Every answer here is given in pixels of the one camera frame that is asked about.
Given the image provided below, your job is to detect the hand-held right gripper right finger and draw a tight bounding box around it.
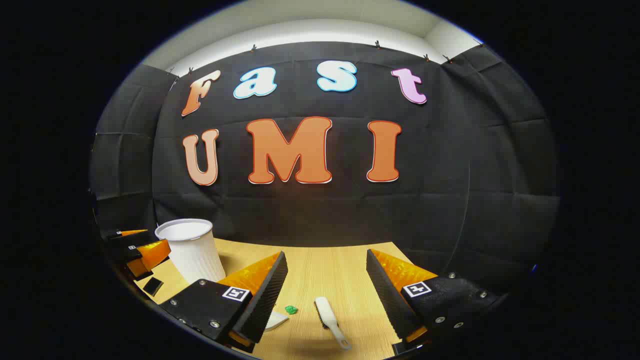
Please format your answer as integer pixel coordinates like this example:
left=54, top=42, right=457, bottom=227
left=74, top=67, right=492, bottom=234
left=366, top=248, right=501, bottom=356

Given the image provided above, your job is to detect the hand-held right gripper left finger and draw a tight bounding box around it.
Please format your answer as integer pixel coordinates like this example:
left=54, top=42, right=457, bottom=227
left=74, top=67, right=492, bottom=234
left=159, top=251, right=289, bottom=351

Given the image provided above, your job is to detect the grey dustpan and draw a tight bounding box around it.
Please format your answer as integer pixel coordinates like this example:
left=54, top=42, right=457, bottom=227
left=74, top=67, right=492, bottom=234
left=263, top=310, right=290, bottom=332

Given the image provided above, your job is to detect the white ribbed garbage bin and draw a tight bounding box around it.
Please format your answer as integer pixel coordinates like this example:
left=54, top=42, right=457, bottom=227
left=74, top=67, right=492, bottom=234
left=154, top=218, right=227, bottom=285

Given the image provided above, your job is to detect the wooden desktop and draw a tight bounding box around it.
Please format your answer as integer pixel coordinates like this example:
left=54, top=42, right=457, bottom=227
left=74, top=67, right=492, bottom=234
left=134, top=238, right=431, bottom=360

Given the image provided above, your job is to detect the small white broom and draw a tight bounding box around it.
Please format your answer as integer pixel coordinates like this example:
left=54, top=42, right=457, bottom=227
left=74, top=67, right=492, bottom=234
left=314, top=296, right=353, bottom=351

